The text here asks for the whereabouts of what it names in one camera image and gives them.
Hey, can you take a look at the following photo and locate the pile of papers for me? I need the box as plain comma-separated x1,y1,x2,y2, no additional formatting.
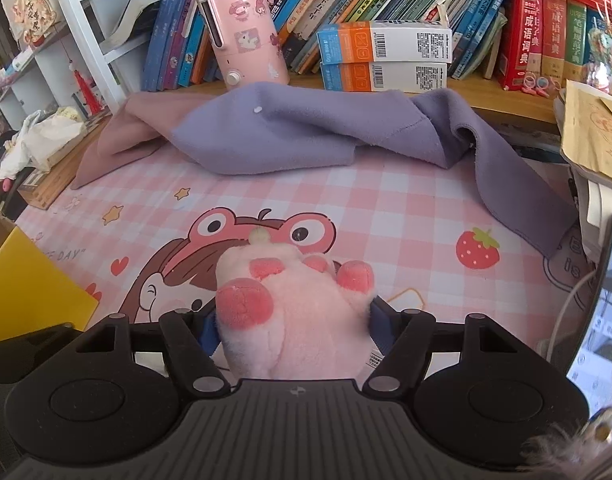
568,160,612,261

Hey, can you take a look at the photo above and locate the pink printed tablecloth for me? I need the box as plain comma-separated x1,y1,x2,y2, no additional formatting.
13,155,602,376

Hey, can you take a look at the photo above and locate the grey fluffy trim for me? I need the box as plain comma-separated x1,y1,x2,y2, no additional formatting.
523,405,612,467

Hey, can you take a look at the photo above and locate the blue orange white box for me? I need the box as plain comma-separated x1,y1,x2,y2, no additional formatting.
317,20,453,66
320,61,447,93

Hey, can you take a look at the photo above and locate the red tassel ornament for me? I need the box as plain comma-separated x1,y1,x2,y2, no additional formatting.
68,60,104,116

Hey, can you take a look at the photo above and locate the pink plush toy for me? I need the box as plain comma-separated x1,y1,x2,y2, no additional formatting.
213,229,387,381

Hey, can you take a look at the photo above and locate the white charging cable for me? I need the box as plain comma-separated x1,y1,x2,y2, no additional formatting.
536,270,599,361

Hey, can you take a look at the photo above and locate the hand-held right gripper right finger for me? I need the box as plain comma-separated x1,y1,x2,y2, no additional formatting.
363,297,517,395

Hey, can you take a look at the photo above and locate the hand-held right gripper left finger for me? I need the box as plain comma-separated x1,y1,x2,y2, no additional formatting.
78,309,233,395

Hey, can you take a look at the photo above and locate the pink cartoon figure card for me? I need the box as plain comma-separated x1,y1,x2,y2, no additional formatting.
0,0,54,48

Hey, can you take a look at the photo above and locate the white plastic bag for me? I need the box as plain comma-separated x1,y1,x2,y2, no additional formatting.
0,105,86,181

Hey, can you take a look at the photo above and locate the white metal shelf frame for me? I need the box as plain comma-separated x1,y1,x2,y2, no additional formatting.
43,0,136,96

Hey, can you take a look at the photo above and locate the thick red dictionary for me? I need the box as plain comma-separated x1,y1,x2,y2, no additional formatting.
498,0,544,92

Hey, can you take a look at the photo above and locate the purple fleece cloth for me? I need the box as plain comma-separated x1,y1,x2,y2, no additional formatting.
70,81,579,261

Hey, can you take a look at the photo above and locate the row of children's books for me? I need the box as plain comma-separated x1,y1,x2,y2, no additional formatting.
140,0,509,92

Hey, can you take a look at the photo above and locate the brown paper envelope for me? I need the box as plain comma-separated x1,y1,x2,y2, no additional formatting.
560,80,612,186

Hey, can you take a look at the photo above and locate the white cabinet shelf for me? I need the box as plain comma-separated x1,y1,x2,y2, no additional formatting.
0,25,116,126

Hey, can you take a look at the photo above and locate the pile of clothes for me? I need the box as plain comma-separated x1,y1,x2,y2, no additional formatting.
0,130,21,206

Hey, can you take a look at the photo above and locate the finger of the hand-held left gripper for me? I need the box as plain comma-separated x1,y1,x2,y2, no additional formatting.
0,323,76,386

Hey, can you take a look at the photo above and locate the red tan spined dictionary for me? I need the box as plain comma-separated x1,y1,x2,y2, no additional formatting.
541,0,568,83

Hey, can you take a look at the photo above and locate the black smartphone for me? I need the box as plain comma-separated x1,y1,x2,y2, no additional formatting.
566,210,612,418

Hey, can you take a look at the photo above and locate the colourful ornament bundle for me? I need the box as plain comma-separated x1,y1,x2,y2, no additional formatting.
586,0,612,96

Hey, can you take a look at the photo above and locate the yellow cardboard box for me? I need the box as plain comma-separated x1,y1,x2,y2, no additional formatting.
0,207,100,348

